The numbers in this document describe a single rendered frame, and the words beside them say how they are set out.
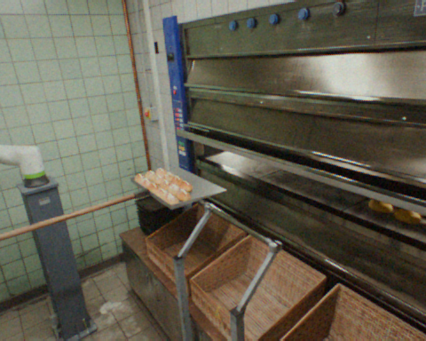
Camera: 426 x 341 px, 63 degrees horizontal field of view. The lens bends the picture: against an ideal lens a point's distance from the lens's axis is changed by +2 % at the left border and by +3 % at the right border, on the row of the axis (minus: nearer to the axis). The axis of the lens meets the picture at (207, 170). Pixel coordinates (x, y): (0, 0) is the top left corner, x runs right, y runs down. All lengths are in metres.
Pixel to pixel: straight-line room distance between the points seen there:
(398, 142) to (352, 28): 0.46
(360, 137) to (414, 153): 0.21
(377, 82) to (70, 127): 2.36
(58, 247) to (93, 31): 1.69
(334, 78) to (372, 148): 0.32
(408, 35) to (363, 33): 0.16
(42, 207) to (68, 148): 0.80
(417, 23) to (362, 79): 0.23
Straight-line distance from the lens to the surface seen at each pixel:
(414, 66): 1.39
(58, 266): 2.63
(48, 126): 3.03
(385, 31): 1.44
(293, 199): 1.83
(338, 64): 1.54
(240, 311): 1.48
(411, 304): 1.64
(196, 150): 2.50
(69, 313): 2.85
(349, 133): 1.54
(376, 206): 1.74
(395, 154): 1.44
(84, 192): 3.22
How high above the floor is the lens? 1.95
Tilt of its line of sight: 20 degrees down
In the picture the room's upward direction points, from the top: 5 degrees counter-clockwise
